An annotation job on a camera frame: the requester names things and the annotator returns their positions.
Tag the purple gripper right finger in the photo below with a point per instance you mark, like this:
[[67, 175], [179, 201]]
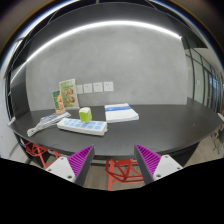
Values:
[[154, 166]]

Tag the small green leaflet stand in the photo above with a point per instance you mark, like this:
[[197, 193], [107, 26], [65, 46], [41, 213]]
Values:
[[58, 104]]

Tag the white wall socket left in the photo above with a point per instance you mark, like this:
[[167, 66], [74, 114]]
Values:
[[88, 88]]

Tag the red wire chair left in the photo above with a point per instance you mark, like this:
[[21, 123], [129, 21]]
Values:
[[38, 151]]

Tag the white wall socket right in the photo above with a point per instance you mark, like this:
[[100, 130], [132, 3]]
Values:
[[108, 86]]

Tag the white wall socket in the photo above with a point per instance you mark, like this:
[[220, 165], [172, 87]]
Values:
[[88, 88], [98, 87], [79, 89], [108, 86]]

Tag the white wall socket middle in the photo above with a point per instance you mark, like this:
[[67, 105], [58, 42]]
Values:
[[98, 87]]

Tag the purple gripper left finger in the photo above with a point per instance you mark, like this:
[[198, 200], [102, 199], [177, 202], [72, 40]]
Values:
[[75, 167]]

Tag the green white charger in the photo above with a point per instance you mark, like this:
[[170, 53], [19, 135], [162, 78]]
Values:
[[85, 114]]

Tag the red wire chair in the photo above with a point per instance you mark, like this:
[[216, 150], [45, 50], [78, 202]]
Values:
[[38, 151], [122, 171]]

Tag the glass partition wall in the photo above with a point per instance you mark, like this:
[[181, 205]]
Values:
[[204, 83]]

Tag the red wire chair centre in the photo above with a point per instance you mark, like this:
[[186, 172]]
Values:
[[122, 171]]

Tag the white blue book stack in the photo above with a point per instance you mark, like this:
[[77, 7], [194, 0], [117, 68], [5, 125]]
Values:
[[120, 113]]

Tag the white power strip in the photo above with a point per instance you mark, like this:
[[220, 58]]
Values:
[[98, 128]]

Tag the large green leaflet stand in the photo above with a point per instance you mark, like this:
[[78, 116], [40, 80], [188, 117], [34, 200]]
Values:
[[69, 94]]

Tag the white wall socket leftmost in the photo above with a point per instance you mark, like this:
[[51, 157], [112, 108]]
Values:
[[79, 89]]

